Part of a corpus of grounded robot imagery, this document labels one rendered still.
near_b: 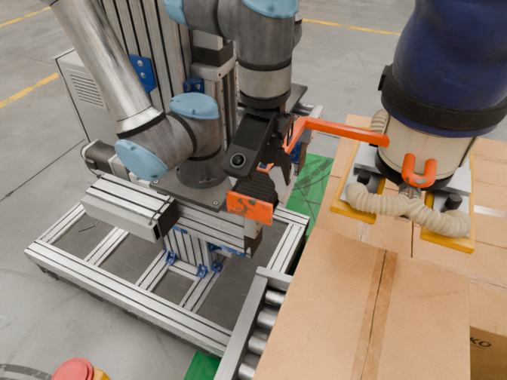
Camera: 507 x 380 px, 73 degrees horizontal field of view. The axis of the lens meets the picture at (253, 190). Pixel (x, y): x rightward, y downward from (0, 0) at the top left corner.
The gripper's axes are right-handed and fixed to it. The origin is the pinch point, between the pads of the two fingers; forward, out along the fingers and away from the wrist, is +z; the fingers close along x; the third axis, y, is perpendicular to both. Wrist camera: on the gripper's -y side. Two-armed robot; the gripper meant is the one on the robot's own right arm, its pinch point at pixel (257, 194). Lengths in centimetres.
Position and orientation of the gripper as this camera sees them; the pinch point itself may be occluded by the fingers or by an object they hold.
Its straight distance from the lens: 62.7
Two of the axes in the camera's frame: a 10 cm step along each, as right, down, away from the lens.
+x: -9.1, -2.8, 2.9
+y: 4.1, -6.4, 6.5
